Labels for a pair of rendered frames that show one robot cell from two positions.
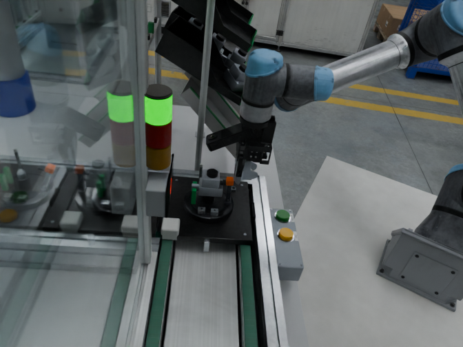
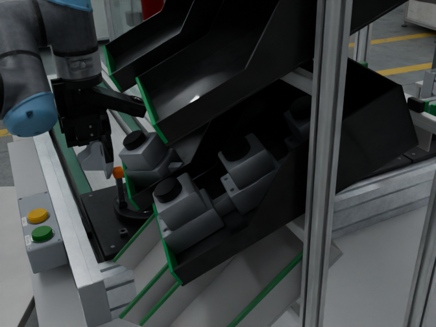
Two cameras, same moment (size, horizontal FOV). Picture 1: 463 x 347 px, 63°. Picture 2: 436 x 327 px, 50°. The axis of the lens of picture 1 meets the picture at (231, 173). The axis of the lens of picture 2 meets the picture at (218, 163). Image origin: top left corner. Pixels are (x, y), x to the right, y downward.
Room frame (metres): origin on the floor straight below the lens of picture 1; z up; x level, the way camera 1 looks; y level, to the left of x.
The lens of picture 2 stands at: (1.62, -0.05, 1.53)
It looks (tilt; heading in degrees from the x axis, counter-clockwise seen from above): 29 degrees down; 163
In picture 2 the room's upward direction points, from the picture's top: 3 degrees counter-clockwise
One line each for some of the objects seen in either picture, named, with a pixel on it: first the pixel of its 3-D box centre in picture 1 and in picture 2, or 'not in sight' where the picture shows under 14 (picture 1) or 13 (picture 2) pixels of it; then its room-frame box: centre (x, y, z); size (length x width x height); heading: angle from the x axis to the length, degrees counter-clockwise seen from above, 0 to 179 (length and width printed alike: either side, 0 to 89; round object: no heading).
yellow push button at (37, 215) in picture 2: (285, 235); (38, 217); (0.72, -0.17, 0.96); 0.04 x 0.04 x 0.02
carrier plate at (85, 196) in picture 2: (208, 208); (148, 209); (0.77, 0.05, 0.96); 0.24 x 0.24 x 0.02; 7
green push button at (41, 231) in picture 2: (282, 216); (42, 235); (0.79, -0.16, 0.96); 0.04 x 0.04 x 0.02
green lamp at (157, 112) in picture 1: (157, 106); not in sight; (0.57, 0.15, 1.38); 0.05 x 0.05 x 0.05
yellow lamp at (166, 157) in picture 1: (158, 152); not in sight; (0.57, 0.15, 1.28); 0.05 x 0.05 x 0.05
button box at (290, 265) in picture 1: (283, 242); (41, 228); (0.72, -0.17, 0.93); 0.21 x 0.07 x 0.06; 7
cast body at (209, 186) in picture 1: (207, 181); not in sight; (0.77, 0.06, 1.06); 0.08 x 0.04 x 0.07; 97
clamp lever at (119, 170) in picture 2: (226, 188); (123, 183); (0.78, 0.01, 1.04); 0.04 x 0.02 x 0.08; 97
